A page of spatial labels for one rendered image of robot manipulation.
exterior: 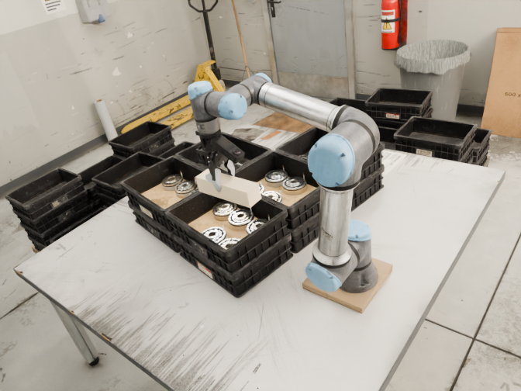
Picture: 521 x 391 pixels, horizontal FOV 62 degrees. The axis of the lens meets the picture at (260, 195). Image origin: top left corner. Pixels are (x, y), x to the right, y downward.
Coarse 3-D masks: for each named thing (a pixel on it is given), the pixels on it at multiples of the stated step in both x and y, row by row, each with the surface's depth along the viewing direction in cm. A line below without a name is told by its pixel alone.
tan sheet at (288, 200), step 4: (260, 180) 199; (264, 180) 198; (264, 184) 195; (264, 188) 193; (268, 188) 192; (272, 188) 192; (276, 188) 191; (280, 188) 191; (308, 188) 187; (312, 188) 186; (284, 192) 187; (304, 192) 184; (308, 192) 184; (284, 196) 184; (288, 196) 184; (292, 196) 183; (296, 196) 183; (300, 196) 182; (284, 200) 182; (288, 200) 181; (292, 200) 181; (296, 200) 180; (288, 204) 179
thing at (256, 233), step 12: (180, 204) 173; (276, 204) 163; (168, 216) 168; (276, 216) 156; (192, 228) 158; (264, 228) 152; (204, 240) 152; (240, 240) 148; (252, 240) 150; (228, 252) 144
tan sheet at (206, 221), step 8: (200, 216) 182; (208, 216) 181; (192, 224) 178; (200, 224) 177; (208, 224) 176; (216, 224) 175; (224, 224) 174; (200, 232) 172; (232, 232) 169; (240, 232) 168
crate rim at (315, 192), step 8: (272, 152) 199; (280, 152) 197; (256, 160) 194; (296, 160) 189; (240, 168) 190; (312, 192) 165; (272, 200) 165; (304, 200) 163; (288, 208) 159; (296, 208) 161
